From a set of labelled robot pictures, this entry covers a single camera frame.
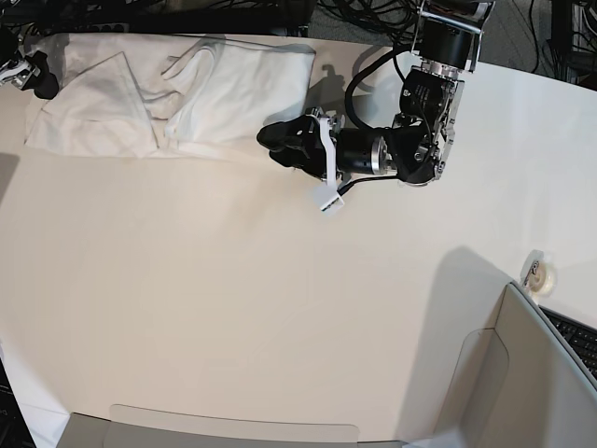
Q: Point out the white printed t-shirt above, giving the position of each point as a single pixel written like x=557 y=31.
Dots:
x=166 y=96

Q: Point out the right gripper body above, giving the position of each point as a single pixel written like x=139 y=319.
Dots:
x=35 y=75

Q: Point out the clear tape roll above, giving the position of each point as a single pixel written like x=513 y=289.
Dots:
x=539 y=274

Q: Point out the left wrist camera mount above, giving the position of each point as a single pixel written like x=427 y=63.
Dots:
x=326 y=195

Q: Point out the black keyboard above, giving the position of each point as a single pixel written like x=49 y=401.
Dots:
x=580 y=337

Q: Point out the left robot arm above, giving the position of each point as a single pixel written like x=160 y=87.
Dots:
x=447 y=40

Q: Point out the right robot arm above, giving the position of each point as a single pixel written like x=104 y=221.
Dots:
x=11 y=58

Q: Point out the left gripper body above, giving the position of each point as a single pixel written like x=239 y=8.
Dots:
x=302 y=144

